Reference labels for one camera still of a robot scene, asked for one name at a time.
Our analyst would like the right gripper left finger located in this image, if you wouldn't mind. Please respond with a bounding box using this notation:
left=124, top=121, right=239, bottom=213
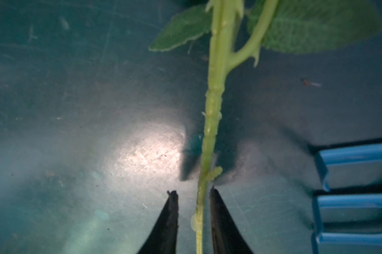
left=138, top=190, right=179, bottom=254

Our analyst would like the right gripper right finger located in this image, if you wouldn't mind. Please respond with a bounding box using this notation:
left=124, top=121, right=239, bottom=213
left=210, top=187, right=253, bottom=254

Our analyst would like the blue rose stem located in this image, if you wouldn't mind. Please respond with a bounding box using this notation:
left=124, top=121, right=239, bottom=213
left=149, top=0, right=382, bottom=254

